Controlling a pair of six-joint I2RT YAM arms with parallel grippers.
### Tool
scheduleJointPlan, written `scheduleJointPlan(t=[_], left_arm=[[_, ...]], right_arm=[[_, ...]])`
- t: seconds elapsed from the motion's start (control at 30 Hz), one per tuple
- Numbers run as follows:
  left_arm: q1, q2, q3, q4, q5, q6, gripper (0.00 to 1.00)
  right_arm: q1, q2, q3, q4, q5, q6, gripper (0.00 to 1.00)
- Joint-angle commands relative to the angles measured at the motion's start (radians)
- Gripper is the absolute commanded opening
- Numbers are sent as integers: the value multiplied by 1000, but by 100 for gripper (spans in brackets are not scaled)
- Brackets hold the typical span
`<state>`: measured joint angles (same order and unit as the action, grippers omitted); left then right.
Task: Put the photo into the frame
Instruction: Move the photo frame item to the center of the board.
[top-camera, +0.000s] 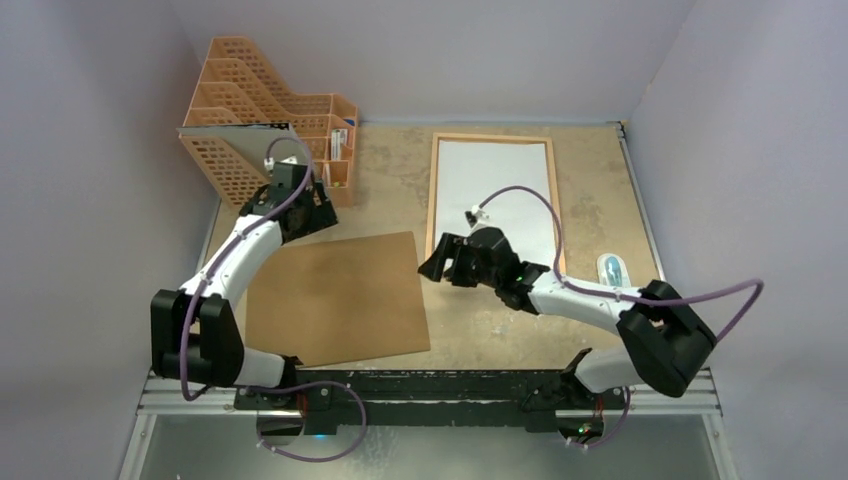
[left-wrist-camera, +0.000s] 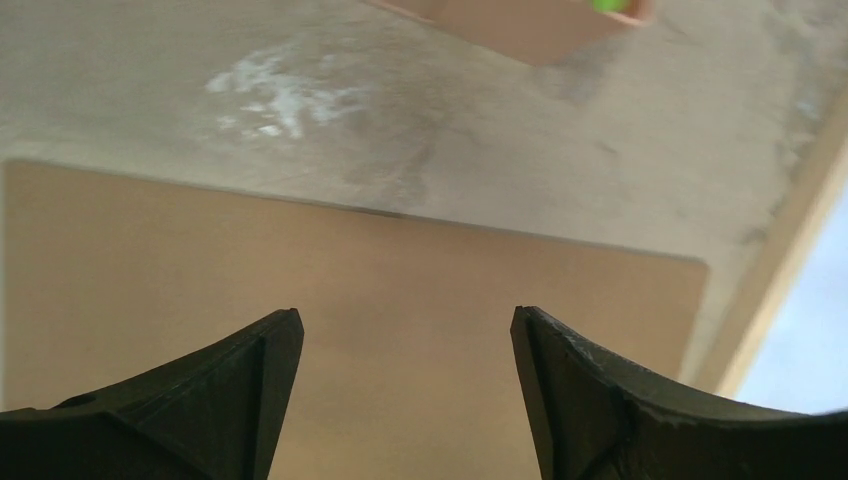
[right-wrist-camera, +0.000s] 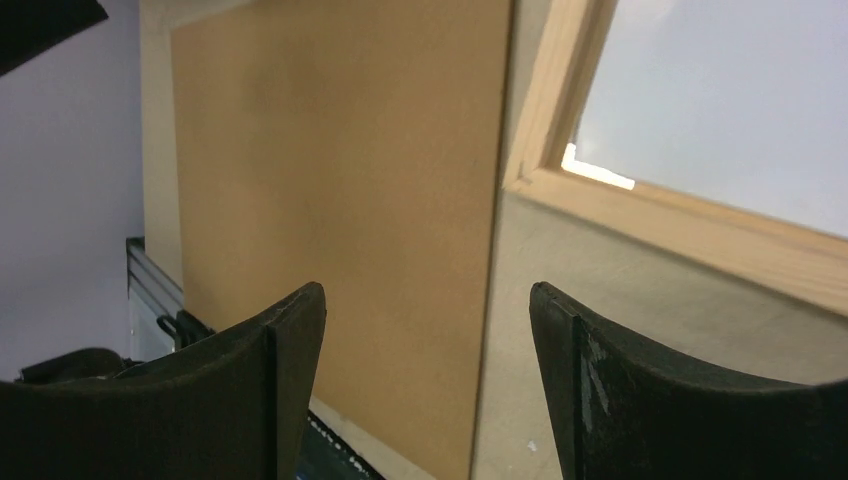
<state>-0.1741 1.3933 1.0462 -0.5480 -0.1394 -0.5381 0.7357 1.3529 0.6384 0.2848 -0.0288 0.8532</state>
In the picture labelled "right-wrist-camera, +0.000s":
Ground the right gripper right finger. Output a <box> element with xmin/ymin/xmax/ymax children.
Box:
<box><xmin>529</xmin><ymin>282</ymin><xmax>847</xmax><ymax>479</ymax></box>

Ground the brown backing board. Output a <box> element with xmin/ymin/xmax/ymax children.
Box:
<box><xmin>171</xmin><ymin>1</ymin><xmax>513</xmax><ymax>479</ymax></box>

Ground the printed photo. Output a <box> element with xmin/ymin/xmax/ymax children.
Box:
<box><xmin>566</xmin><ymin>0</ymin><xmax>847</xmax><ymax>236</ymax></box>

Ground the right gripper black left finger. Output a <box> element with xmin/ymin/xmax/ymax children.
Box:
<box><xmin>1</xmin><ymin>282</ymin><xmax>326</xmax><ymax>479</ymax></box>

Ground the wooden picture frame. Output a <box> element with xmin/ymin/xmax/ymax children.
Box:
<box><xmin>502</xmin><ymin>1</ymin><xmax>847</xmax><ymax>314</ymax></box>

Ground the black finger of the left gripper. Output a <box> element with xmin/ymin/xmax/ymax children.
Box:
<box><xmin>1</xmin><ymin>0</ymin><xmax>109</xmax><ymax>76</ymax></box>

